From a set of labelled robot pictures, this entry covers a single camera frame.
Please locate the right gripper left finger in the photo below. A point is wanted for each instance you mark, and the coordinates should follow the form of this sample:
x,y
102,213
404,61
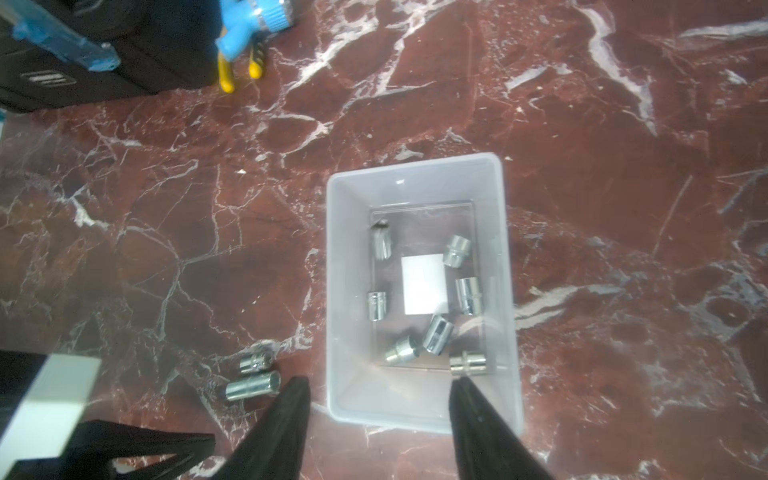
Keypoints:
x,y
274,447

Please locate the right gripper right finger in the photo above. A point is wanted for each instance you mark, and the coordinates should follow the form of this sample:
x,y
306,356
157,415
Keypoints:
x,y
485,446

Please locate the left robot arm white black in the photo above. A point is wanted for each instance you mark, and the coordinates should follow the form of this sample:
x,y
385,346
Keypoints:
x,y
43,434

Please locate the translucent plastic storage box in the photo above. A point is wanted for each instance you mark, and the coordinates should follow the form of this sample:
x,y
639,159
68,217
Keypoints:
x,y
387,229

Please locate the blue yellow clamp tool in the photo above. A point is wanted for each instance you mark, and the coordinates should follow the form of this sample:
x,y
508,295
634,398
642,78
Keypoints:
x,y
245,25

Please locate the black plastic toolbox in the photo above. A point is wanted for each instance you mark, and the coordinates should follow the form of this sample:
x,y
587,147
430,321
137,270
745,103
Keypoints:
x,y
56,54

